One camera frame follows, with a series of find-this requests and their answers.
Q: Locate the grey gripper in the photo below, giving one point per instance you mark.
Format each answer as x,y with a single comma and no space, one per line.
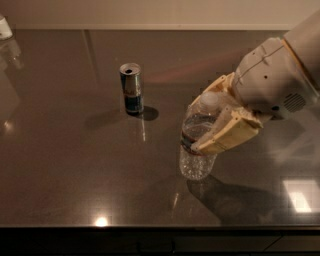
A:
271,80

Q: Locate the clear plastic water bottle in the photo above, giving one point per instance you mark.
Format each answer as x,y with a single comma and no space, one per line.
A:
199,119

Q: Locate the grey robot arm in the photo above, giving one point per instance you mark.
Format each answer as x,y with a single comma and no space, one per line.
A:
304,41

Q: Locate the silver blue redbull can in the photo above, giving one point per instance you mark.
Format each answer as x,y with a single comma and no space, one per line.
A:
130,75

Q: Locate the white container at corner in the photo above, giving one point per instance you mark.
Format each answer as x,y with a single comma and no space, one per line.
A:
5,30

